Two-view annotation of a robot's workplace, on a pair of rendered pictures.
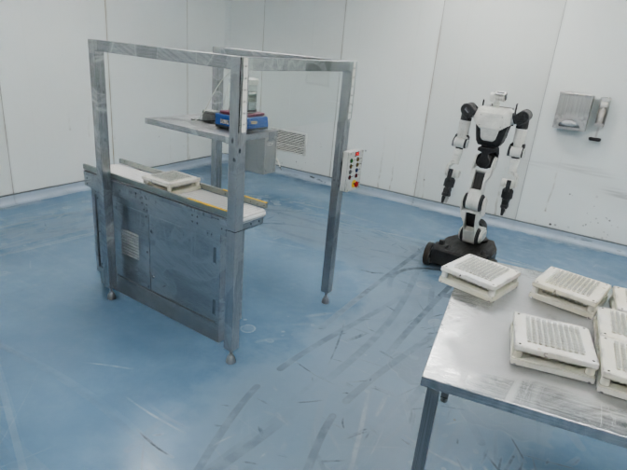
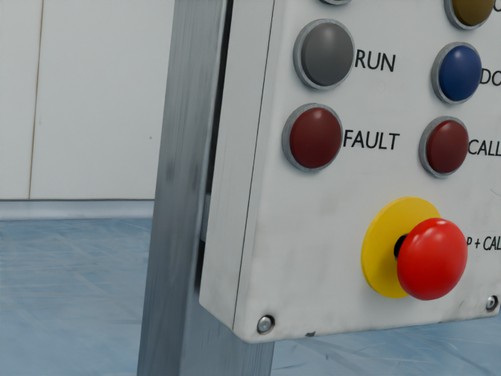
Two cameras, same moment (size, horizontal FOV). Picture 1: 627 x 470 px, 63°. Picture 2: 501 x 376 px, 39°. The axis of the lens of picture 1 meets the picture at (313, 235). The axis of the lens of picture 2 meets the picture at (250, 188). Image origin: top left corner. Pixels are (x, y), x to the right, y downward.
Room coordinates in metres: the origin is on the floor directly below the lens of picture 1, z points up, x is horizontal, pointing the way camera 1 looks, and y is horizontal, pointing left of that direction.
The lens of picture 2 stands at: (2.93, -0.31, 0.97)
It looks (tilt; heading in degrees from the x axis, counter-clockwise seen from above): 10 degrees down; 26
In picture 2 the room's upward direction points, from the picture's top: 7 degrees clockwise
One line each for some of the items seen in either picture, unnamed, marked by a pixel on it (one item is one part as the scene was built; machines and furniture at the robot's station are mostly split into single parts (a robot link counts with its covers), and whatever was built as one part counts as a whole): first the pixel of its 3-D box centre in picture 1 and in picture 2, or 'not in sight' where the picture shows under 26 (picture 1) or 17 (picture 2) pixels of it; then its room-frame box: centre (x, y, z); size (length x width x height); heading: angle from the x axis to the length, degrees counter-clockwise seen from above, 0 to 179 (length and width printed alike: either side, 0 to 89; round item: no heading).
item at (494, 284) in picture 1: (480, 270); not in sight; (2.01, -0.72, 0.89); 0.25 x 0.24 x 0.02; 137
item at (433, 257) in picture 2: not in sight; (412, 251); (3.27, -0.24, 0.89); 0.04 x 0.04 x 0.04; 57
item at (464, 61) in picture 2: not in sight; (459, 73); (3.28, -0.24, 0.98); 0.03 x 0.01 x 0.03; 147
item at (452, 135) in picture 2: not in sight; (446, 146); (3.28, -0.24, 0.94); 0.03 x 0.01 x 0.03; 147
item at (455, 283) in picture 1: (479, 281); not in sight; (2.01, -0.72, 0.84); 0.24 x 0.24 x 0.02; 47
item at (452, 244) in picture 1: (468, 243); not in sight; (4.24, -1.37, 0.19); 0.64 x 0.52 x 0.33; 150
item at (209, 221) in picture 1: (167, 196); not in sight; (3.00, 0.91, 0.78); 1.30 x 0.29 x 0.10; 57
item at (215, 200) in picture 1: (167, 190); not in sight; (3.00, 0.91, 0.81); 1.35 x 0.25 x 0.05; 57
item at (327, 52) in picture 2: not in sight; (326, 54); (3.21, -0.20, 0.98); 0.03 x 0.01 x 0.03; 147
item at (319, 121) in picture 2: not in sight; (315, 138); (3.21, -0.20, 0.94); 0.03 x 0.01 x 0.03; 147
